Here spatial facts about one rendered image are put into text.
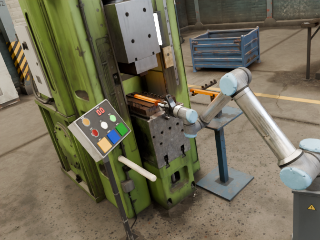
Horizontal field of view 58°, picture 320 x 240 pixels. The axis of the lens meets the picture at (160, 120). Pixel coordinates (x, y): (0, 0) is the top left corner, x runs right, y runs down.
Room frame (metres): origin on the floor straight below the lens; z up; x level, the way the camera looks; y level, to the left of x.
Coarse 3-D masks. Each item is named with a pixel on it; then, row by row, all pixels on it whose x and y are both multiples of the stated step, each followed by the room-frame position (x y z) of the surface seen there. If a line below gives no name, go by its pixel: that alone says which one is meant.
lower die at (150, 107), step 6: (126, 96) 2.45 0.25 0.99; (132, 96) 2.39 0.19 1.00; (150, 96) 2.32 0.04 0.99; (138, 102) 2.24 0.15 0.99; (144, 102) 2.21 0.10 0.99; (150, 102) 2.17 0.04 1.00; (132, 108) 2.22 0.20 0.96; (138, 108) 2.15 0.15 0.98; (144, 108) 2.11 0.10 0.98; (150, 108) 2.10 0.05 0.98; (156, 108) 2.13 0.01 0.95; (144, 114) 2.09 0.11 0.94; (150, 114) 2.09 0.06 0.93
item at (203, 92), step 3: (195, 90) 2.24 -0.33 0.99; (198, 90) 2.22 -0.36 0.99; (201, 90) 2.21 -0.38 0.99; (204, 90) 2.20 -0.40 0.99; (201, 93) 2.19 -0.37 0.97; (204, 93) 2.17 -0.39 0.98; (207, 93) 2.15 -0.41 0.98; (210, 93) 2.12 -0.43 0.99; (213, 93) 2.10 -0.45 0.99; (216, 93) 2.08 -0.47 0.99; (216, 96) 2.08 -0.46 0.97; (231, 99) 1.98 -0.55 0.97
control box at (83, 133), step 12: (96, 108) 1.76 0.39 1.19; (108, 108) 1.82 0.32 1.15; (96, 120) 1.69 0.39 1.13; (108, 120) 1.75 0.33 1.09; (120, 120) 1.81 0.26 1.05; (72, 132) 1.60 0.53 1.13; (84, 132) 1.57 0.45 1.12; (108, 132) 1.67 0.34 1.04; (84, 144) 1.57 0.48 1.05; (96, 144) 1.56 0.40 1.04; (96, 156) 1.54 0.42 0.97
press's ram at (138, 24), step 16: (128, 0) 2.14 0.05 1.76; (144, 0) 2.18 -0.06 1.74; (112, 16) 2.09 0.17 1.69; (128, 16) 2.09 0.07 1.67; (144, 16) 2.16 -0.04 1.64; (112, 32) 2.14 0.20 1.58; (128, 32) 2.07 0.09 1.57; (144, 32) 2.15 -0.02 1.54; (128, 48) 2.05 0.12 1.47; (144, 48) 2.13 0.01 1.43
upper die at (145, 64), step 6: (138, 60) 2.09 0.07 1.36; (144, 60) 2.12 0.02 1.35; (150, 60) 2.15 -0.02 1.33; (156, 60) 2.18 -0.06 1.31; (120, 66) 2.24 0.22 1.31; (126, 66) 2.17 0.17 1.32; (132, 66) 2.10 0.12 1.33; (138, 66) 2.08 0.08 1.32; (144, 66) 2.11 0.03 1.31; (150, 66) 2.14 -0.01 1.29; (156, 66) 2.17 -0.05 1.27; (132, 72) 2.12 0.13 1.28; (138, 72) 2.08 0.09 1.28
